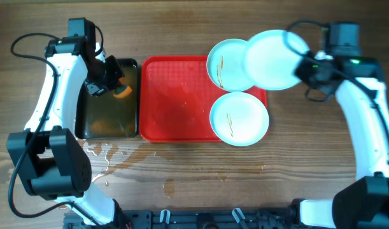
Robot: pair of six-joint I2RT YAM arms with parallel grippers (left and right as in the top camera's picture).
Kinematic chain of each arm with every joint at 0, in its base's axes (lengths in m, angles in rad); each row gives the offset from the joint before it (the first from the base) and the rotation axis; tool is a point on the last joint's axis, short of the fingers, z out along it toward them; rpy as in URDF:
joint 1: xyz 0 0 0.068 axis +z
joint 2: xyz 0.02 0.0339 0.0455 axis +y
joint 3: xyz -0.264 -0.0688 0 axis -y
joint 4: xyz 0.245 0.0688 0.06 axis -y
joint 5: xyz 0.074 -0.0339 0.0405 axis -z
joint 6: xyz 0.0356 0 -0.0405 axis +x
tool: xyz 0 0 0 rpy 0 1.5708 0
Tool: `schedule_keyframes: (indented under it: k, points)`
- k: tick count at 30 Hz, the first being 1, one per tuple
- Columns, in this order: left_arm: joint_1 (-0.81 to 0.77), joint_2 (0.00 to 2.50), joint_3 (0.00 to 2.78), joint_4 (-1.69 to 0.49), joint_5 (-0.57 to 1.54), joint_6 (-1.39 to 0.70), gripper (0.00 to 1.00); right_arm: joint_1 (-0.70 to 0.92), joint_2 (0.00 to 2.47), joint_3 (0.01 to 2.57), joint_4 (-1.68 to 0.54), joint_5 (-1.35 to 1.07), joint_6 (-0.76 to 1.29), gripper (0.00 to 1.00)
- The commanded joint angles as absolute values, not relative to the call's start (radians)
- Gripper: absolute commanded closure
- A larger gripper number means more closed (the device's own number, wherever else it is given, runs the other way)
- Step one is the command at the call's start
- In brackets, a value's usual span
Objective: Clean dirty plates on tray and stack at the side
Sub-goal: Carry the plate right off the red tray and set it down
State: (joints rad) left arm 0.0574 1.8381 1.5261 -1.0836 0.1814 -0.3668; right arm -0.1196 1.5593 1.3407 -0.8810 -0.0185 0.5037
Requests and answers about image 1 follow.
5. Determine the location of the light blue plate top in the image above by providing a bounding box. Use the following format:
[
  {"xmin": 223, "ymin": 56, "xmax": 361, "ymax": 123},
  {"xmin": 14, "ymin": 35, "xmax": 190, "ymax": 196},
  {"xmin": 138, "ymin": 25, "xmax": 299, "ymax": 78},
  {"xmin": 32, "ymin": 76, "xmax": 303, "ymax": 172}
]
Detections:
[{"xmin": 206, "ymin": 39, "xmax": 254, "ymax": 92}]

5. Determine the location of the light blue plate bottom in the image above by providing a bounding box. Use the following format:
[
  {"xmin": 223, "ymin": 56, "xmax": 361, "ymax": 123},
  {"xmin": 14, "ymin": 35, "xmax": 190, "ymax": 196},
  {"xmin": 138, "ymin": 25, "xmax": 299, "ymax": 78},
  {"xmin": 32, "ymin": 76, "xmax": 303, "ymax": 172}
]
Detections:
[{"xmin": 209, "ymin": 92, "xmax": 269, "ymax": 147}]

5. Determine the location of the light blue plate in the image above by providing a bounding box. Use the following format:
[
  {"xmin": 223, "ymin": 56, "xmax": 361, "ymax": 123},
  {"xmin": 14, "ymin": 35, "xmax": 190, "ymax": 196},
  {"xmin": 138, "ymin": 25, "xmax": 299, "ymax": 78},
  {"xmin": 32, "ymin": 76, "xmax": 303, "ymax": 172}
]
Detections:
[
  {"xmin": 209, "ymin": 92, "xmax": 269, "ymax": 147},
  {"xmin": 243, "ymin": 29, "xmax": 302, "ymax": 91},
  {"xmin": 206, "ymin": 39, "xmax": 254, "ymax": 92}
]

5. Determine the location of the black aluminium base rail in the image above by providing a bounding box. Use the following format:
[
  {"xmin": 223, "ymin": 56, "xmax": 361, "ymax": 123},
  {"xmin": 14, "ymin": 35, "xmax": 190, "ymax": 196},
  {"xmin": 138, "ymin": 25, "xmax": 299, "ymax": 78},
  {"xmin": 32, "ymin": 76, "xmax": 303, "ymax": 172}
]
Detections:
[{"xmin": 62, "ymin": 207, "xmax": 309, "ymax": 229}]

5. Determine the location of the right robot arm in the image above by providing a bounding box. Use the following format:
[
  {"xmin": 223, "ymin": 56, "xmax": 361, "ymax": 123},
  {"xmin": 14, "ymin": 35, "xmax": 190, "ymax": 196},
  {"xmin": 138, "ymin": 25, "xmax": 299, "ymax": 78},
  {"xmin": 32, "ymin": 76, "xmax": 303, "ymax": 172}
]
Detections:
[{"xmin": 295, "ymin": 22, "xmax": 389, "ymax": 228}]

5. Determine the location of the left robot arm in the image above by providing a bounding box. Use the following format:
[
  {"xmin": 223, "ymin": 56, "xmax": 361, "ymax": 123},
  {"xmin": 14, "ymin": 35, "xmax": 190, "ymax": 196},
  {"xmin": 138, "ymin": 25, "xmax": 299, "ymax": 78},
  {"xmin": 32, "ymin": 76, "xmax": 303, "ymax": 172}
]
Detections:
[{"xmin": 6, "ymin": 18, "xmax": 132, "ymax": 228}]

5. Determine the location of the red plastic tray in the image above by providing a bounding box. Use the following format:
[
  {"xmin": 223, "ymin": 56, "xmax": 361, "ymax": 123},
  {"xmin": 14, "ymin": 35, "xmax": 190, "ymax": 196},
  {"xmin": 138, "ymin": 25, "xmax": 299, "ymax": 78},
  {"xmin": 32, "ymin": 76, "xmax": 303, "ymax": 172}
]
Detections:
[{"xmin": 138, "ymin": 55, "xmax": 269, "ymax": 143}]

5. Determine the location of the orange green scrub sponge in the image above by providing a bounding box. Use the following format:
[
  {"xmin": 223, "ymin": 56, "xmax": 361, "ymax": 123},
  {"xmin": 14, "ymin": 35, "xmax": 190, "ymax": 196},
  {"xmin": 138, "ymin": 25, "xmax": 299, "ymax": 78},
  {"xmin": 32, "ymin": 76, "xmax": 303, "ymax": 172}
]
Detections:
[{"xmin": 113, "ymin": 78, "xmax": 132, "ymax": 99}]

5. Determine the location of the black water tray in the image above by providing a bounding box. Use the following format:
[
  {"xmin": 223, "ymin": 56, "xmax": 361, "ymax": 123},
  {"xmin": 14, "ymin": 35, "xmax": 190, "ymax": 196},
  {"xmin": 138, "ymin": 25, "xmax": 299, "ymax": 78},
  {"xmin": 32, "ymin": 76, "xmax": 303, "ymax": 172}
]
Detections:
[{"xmin": 74, "ymin": 59, "xmax": 139, "ymax": 139}]

